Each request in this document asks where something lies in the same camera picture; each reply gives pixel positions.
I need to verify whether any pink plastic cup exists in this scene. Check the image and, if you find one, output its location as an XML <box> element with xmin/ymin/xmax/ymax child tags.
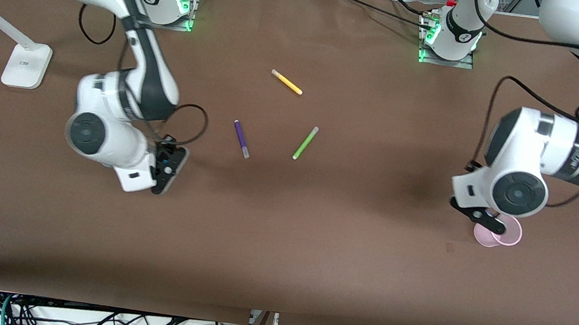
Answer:
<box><xmin>472</xmin><ymin>211</ymin><xmax>525</xmax><ymax>251</ymax></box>

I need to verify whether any purple marker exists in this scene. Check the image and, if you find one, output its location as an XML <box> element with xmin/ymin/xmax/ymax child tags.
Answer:
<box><xmin>231</xmin><ymin>120</ymin><xmax>254</xmax><ymax>160</ymax></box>

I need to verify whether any green marker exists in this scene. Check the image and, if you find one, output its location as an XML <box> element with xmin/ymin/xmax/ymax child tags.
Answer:
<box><xmin>292</xmin><ymin>124</ymin><xmax>320</xmax><ymax>163</ymax></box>

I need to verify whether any yellow marker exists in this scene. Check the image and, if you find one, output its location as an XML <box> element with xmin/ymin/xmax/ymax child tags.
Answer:
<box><xmin>269</xmin><ymin>69</ymin><xmax>305</xmax><ymax>96</ymax></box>

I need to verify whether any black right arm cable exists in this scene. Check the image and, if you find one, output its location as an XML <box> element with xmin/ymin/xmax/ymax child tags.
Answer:
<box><xmin>66</xmin><ymin>1</ymin><xmax>220</xmax><ymax>150</ymax></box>

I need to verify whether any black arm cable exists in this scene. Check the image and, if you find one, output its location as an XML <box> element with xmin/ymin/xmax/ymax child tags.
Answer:
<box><xmin>453</xmin><ymin>0</ymin><xmax>579</xmax><ymax>211</ymax></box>
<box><xmin>66</xmin><ymin>1</ymin><xmax>220</xmax><ymax>150</ymax></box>

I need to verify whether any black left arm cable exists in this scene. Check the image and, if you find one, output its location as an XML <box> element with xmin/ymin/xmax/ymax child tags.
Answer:
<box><xmin>453</xmin><ymin>0</ymin><xmax>579</xmax><ymax>211</ymax></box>

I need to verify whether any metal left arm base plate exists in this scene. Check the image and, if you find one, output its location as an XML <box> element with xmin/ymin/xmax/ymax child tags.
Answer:
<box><xmin>416</xmin><ymin>12</ymin><xmax>480</xmax><ymax>70</ymax></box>

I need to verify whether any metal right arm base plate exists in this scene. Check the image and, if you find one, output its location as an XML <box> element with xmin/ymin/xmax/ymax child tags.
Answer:
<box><xmin>137</xmin><ymin>0</ymin><xmax>198</xmax><ymax>33</ymax></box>

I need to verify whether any small white bracket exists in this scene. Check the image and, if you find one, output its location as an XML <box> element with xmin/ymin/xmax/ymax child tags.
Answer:
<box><xmin>249</xmin><ymin>309</ymin><xmax>281</xmax><ymax>325</ymax></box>

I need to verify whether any teal cable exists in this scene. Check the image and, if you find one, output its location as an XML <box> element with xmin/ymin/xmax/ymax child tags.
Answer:
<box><xmin>0</xmin><ymin>292</ymin><xmax>14</xmax><ymax>325</ymax></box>

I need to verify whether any black cable on table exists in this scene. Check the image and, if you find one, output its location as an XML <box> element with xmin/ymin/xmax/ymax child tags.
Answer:
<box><xmin>326</xmin><ymin>0</ymin><xmax>431</xmax><ymax>26</ymax></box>

